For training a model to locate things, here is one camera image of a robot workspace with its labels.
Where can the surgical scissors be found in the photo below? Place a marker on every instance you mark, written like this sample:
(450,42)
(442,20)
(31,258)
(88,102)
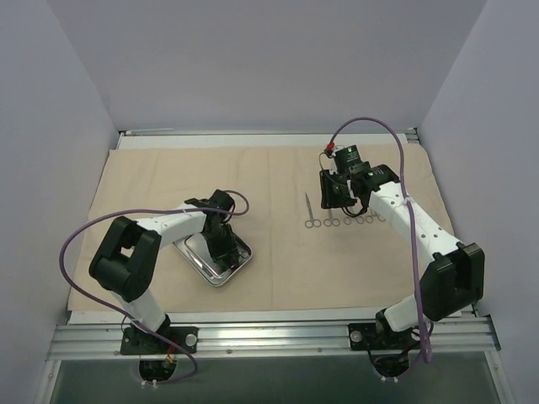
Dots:
(330,220)
(311,221)

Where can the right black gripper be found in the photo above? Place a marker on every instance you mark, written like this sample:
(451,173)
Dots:
(333,195)

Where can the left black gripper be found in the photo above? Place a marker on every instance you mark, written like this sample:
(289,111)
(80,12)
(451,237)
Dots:
(227,253)

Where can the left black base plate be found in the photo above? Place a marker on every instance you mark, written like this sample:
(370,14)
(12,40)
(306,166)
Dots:
(136,342)

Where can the aluminium right side rail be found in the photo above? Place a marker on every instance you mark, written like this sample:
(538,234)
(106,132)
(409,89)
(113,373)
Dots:
(452,273)

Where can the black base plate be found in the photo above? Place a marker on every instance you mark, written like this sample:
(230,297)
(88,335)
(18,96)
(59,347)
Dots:
(364,336)
(136,342)

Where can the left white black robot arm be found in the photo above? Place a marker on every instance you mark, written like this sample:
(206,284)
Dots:
(126,259)

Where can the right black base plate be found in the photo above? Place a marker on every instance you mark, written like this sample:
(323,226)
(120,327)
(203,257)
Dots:
(364,336)

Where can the beige cloth wrap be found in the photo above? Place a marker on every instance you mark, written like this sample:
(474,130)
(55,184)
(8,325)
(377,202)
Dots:
(292,267)

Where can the surgical forceps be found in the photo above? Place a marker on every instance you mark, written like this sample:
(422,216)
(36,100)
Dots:
(348,220)

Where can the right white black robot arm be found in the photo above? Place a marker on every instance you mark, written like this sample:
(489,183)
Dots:
(394,203)

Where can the steel instrument tray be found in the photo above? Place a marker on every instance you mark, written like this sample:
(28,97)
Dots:
(195,251)

